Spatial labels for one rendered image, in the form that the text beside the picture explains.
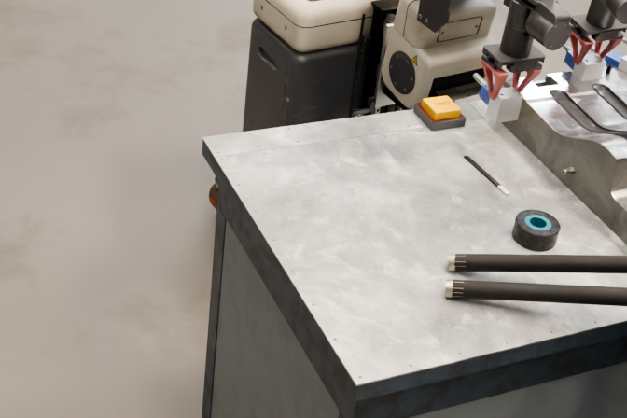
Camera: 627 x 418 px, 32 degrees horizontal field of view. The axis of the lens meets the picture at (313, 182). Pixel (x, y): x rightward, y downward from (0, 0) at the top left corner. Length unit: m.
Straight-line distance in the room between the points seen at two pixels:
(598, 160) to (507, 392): 0.48
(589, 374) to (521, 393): 0.14
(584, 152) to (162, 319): 1.28
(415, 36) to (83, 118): 1.50
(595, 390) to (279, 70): 1.21
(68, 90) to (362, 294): 2.25
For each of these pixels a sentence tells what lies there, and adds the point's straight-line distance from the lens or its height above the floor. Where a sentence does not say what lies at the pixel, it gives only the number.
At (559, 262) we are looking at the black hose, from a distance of 1.86.
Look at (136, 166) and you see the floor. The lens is 3.49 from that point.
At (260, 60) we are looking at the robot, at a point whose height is 0.60.
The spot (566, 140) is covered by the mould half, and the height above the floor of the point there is 0.88.
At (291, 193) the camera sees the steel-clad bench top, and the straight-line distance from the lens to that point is 2.01.
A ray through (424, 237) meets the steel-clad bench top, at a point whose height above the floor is 0.80.
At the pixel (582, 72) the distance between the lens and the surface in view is 2.37.
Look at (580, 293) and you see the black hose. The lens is 1.82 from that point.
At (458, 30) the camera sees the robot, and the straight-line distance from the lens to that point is 2.61.
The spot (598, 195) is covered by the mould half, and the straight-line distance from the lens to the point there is 2.11.
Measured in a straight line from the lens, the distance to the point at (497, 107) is 2.12.
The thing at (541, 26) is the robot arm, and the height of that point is 1.13.
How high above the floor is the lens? 1.94
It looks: 34 degrees down
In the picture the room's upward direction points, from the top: 7 degrees clockwise
